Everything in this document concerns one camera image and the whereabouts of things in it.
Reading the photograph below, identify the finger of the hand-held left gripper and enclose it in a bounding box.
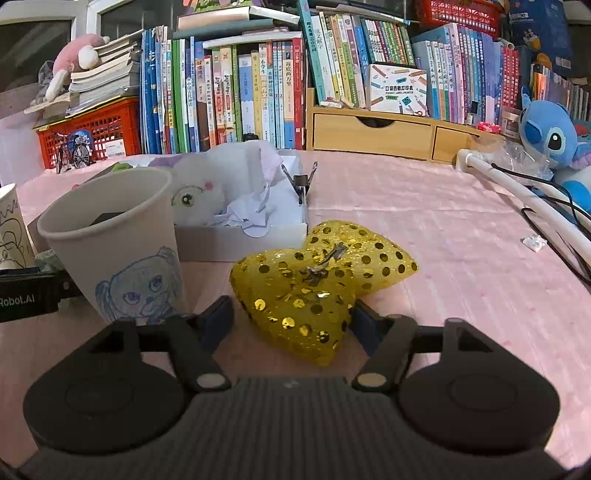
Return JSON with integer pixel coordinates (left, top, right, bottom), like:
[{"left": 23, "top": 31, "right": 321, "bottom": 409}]
[{"left": 58, "top": 276, "right": 83, "bottom": 305}]

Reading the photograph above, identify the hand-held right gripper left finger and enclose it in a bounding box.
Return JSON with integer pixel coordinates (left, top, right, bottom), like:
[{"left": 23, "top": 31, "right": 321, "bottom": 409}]
[{"left": 83, "top": 295, "right": 235, "bottom": 393}]

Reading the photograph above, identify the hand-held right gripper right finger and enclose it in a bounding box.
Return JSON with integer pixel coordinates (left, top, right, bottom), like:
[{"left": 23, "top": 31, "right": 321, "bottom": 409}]
[{"left": 349, "top": 300, "right": 509, "bottom": 393}]

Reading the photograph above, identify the white cardboard box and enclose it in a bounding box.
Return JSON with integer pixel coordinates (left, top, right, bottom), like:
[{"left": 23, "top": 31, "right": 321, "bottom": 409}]
[{"left": 148, "top": 148, "right": 309, "bottom": 263}]

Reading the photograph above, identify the yellow sequined double heart plush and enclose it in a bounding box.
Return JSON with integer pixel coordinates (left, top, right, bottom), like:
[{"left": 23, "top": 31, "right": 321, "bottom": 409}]
[{"left": 229, "top": 220, "right": 419, "bottom": 367}]

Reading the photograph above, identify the green and white soft toy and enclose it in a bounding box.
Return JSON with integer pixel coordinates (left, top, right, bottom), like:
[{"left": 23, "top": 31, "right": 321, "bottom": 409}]
[{"left": 34, "top": 251, "right": 70, "bottom": 273}]

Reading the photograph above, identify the pale pink soft cloth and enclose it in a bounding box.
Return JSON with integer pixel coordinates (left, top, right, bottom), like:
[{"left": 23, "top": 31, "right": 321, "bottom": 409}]
[{"left": 256, "top": 141, "right": 283, "bottom": 185}]

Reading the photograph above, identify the paper cup with blue drawing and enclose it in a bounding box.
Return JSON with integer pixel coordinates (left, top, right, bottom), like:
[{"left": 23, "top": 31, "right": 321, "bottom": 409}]
[{"left": 37, "top": 167, "right": 188, "bottom": 324}]

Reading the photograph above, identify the paper cup with black drawing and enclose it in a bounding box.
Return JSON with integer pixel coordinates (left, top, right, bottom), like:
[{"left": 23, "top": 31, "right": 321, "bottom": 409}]
[{"left": 0, "top": 183, "right": 37, "bottom": 271}]

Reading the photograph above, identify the crumpled white paper sheet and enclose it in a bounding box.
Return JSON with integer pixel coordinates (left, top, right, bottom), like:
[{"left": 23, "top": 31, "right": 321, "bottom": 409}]
[{"left": 210, "top": 185, "right": 273, "bottom": 238}]

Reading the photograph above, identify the small bicycle model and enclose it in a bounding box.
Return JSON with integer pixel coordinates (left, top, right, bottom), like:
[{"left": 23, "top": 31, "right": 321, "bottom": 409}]
[{"left": 53, "top": 131, "right": 95, "bottom": 174}]

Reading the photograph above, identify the translucent plastic storage box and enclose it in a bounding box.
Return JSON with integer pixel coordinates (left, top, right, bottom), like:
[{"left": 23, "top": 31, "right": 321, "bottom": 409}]
[{"left": 0, "top": 111, "right": 47, "bottom": 185}]

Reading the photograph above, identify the black binder clip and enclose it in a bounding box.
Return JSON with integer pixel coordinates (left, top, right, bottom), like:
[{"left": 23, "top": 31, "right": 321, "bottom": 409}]
[{"left": 281, "top": 161, "right": 319, "bottom": 205}]

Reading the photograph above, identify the red plastic crate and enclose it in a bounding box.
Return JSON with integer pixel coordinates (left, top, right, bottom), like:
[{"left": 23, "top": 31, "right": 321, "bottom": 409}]
[{"left": 34, "top": 97, "right": 141, "bottom": 169}]

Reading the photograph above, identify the wooden drawer organizer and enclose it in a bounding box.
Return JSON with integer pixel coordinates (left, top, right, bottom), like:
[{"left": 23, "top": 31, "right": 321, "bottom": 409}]
[{"left": 305, "top": 88, "right": 504, "bottom": 164}]

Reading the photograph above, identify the white plastic pole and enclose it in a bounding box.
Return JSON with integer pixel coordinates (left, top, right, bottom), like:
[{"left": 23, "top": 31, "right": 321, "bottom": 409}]
[{"left": 456, "top": 148, "right": 591, "bottom": 252}]

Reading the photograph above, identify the stack of worn books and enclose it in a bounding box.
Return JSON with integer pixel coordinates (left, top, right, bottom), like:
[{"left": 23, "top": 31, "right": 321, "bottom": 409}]
[{"left": 25, "top": 32, "right": 144, "bottom": 116}]

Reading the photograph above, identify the row of tall picture books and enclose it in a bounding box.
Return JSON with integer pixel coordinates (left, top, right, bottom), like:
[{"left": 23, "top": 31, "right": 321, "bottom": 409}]
[{"left": 140, "top": 28, "right": 308, "bottom": 155}]

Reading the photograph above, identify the clear plastic bag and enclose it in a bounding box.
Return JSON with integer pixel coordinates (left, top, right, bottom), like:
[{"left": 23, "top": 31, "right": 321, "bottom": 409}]
[{"left": 480, "top": 136, "right": 555, "bottom": 181}]

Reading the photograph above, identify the pink and white plush toy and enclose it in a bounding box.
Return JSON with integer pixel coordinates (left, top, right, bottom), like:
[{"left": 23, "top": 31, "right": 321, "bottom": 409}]
[{"left": 45, "top": 34, "right": 112, "bottom": 102}]

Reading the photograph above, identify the white box with pencil print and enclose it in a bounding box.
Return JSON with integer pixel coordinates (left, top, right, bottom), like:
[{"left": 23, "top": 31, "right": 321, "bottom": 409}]
[{"left": 365, "top": 62, "right": 430, "bottom": 116}]

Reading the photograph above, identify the small jar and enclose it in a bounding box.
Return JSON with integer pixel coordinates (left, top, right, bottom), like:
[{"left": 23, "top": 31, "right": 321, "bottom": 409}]
[{"left": 501, "top": 106, "right": 522, "bottom": 139}]

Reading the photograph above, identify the blue alien plush toy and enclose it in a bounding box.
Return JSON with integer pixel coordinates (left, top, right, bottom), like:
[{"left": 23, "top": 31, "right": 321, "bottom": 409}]
[{"left": 517, "top": 85, "right": 591, "bottom": 217}]

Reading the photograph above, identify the row of leaning green books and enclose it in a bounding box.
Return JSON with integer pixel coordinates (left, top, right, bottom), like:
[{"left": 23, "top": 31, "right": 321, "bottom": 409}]
[{"left": 295, "top": 0, "right": 416, "bottom": 109}]

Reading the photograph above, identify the row of blue and purple books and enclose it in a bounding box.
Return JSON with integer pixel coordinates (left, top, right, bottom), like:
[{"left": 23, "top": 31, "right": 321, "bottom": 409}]
[{"left": 411, "top": 23, "right": 520, "bottom": 125}]

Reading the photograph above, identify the pile of flat-lying books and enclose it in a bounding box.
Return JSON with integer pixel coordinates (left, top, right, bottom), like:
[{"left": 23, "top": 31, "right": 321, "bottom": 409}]
[{"left": 175, "top": 4, "right": 303, "bottom": 42}]

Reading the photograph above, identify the row of thin colourful books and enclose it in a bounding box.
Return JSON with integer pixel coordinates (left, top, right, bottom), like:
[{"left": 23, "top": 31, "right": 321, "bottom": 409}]
[{"left": 529, "top": 62, "right": 591, "bottom": 123}]

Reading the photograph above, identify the pink triangular game box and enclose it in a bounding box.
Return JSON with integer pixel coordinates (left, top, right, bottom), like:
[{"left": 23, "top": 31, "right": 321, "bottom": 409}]
[{"left": 182, "top": 0, "right": 269, "bottom": 12}]

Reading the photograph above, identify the red plastic basket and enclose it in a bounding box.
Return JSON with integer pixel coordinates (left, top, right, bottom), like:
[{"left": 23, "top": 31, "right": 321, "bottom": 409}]
[{"left": 413, "top": 0, "right": 504, "bottom": 38}]

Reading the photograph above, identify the blue cartoon box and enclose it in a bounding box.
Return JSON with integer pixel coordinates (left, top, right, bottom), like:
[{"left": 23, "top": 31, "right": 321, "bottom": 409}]
[{"left": 505, "top": 0, "right": 573, "bottom": 77}]

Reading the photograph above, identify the black cable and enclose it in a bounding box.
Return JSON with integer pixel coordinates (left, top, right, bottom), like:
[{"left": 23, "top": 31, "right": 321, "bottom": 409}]
[{"left": 489, "top": 164, "right": 591, "bottom": 284}]

